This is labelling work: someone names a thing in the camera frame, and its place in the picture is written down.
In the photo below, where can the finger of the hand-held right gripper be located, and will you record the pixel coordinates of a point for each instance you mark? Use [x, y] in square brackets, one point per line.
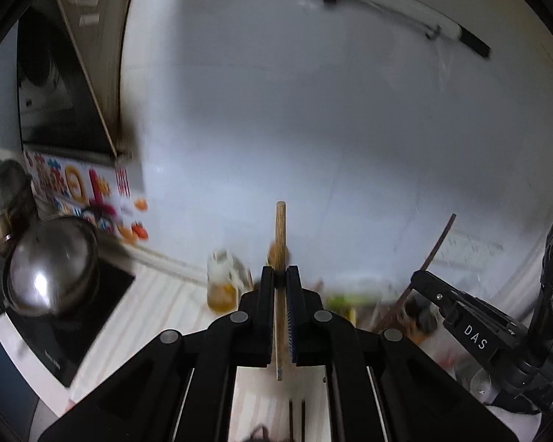
[431, 285]

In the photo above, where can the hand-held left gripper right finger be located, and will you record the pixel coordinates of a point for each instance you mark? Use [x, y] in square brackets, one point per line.
[292, 317]

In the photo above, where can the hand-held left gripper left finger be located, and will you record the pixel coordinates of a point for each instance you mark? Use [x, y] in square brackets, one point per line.
[269, 313]

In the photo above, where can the light wooden chopstick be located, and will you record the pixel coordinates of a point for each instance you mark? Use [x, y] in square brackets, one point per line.
[281, 225]

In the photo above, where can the clear oil bottle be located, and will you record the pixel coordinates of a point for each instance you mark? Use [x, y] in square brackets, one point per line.
[222, 285]

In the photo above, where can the dark soy sauce bottle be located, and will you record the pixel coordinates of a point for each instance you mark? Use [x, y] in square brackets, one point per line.
[271, 253]

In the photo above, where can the black chopstick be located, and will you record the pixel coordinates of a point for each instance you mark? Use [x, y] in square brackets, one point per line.
[303, 421]
[291, 421]

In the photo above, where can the black induction cooktop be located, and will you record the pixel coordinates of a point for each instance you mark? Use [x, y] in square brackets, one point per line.
[96, 322]

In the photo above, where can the black wok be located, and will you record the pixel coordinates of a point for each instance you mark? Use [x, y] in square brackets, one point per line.
[80, 313]

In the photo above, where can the steel wok lid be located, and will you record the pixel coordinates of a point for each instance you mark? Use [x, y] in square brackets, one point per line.
[50, 267]

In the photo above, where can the blue cabinet door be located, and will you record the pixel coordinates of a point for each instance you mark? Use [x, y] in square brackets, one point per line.
[4, 377]

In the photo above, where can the steel steamer pot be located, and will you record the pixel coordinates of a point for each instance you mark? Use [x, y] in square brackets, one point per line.
[2, 193]

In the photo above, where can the black range hood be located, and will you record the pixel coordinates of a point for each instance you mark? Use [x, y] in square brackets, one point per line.
[60, 101]

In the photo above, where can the colourful wall sticker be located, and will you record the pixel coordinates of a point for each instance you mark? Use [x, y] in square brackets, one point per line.
[96, 193]

